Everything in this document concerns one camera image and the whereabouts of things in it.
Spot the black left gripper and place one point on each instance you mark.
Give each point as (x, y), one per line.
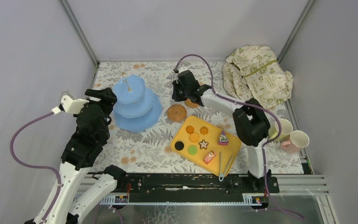
(100, 101)

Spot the woven rattan coaster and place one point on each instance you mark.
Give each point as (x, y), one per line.
(191, 104)
(176, 113)

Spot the yellow serving tray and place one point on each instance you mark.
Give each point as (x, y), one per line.
(212, 138)

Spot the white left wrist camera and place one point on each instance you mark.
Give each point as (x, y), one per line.
(69, 104)

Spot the green round macaron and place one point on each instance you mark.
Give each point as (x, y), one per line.
(192, 150)

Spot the orange round cookie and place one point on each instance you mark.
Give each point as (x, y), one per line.
(190, 129)

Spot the light blue tongs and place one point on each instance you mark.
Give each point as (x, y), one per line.
(223, 167)

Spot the blue three-tier cake stand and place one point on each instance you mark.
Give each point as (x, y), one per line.
(138, 107)

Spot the black round cookie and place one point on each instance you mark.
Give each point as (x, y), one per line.
(179, 145)

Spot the star shaped cookie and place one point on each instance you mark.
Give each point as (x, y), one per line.
(203, 144)

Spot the orange flower cookie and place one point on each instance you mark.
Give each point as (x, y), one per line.
(204, 130)

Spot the pink paper cup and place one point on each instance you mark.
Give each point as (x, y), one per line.
(295, 142)

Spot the orange waffle cookie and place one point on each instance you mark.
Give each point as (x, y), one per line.
(194, 137)

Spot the printed cloth bag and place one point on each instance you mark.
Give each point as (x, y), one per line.
(254, 72)

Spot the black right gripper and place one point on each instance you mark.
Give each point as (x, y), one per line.
(175, 96)

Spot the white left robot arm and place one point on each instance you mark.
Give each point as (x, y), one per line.
(61, 206)

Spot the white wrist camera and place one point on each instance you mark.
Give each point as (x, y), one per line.
(69, 104)
(179, 69)

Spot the green paper cup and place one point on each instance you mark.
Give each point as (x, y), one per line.
(286, 130)

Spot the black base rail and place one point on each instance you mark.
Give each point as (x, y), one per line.
(148, 182)

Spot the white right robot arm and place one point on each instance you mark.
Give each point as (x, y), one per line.
(251, 124)

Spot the pink cake slice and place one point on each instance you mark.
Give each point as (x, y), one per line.
(209, 157)

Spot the purple cake slice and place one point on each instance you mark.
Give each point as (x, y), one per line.
(223, 139)

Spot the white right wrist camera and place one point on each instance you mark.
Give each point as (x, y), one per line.
(179, 69)

